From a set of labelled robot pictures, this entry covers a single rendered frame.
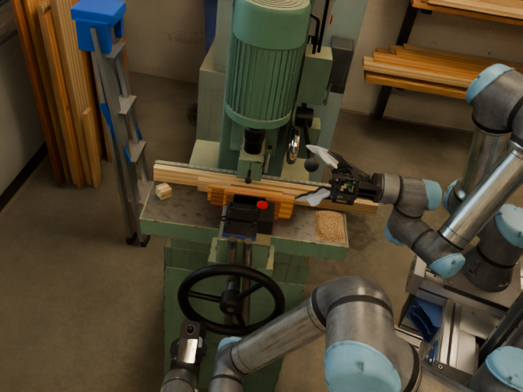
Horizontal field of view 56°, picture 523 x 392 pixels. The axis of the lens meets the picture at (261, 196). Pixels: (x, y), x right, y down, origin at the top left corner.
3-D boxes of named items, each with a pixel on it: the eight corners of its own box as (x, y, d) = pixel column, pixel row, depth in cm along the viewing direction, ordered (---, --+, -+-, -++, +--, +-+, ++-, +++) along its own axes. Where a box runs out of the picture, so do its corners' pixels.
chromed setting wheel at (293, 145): (285, 172, 153) (291, 139, 145) (286, 149, 162) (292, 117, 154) (294, 173, 153) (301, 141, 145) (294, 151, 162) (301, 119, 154)
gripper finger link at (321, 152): (316, 145, 114) (342, 170, 117) (314, 136, 119) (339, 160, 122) (306, 154, 115) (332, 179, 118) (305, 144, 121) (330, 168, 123)
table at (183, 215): (129, 257, 134) (128, 243, 130) (155, 187, 157) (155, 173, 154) (347, 287, 136) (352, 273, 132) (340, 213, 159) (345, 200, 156)
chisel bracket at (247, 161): (235, 183, 142) (238, 159, 136) (240, 155, 152) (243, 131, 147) (261, 186, 142) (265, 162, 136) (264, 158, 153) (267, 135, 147)
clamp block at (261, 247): (213, 261, 133) (215, 239, 127) (219, 227, 143) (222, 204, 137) (267, 269, 133) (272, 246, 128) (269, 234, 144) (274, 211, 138)
